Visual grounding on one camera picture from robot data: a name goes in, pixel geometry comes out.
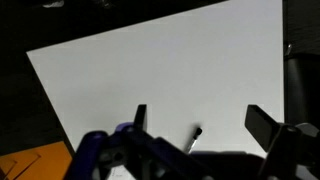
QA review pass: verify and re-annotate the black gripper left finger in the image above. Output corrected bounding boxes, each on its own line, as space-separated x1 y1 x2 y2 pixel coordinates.
132 103 148 134

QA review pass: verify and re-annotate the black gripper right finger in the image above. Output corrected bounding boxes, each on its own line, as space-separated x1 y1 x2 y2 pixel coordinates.
244 104 283 154

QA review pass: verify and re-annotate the black marker pen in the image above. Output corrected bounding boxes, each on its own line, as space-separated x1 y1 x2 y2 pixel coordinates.
186 127 204 155

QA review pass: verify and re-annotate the black office chair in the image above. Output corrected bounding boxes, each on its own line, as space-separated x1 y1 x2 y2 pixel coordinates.
283 43 320 129

